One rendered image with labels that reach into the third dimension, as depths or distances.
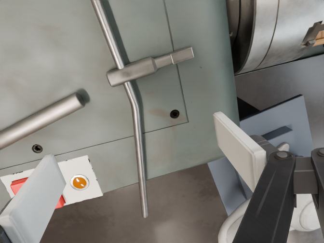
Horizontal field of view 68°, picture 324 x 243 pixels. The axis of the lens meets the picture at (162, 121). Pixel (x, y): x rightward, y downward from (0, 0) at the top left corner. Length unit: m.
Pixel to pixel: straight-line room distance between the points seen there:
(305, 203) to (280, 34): 0.55
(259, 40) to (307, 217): 0.58
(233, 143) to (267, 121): 0.87
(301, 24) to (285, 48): 0.05
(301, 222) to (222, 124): 0.72
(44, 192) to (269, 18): 0.36
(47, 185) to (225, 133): 0.13
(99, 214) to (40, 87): 1.81
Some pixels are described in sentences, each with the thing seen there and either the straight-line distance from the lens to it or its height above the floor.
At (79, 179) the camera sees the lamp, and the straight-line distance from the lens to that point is 0.40.
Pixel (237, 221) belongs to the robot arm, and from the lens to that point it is 0.91.
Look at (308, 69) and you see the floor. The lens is 2.00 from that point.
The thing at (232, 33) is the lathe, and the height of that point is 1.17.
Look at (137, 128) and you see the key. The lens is 0.34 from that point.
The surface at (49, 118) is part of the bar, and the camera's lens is 0.35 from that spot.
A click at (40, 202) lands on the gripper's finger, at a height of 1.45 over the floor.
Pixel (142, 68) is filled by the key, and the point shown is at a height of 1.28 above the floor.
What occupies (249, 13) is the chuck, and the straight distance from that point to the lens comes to 0.41.
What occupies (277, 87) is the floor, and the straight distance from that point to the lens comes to 1.90.
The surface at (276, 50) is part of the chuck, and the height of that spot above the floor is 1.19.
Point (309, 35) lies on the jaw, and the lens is 0.49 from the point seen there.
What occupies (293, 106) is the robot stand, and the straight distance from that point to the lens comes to 1.06.
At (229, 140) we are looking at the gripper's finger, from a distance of 0.17.
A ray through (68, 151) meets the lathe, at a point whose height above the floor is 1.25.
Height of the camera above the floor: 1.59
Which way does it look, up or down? 69 degrees down
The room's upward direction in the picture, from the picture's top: 163 degrees clockwise
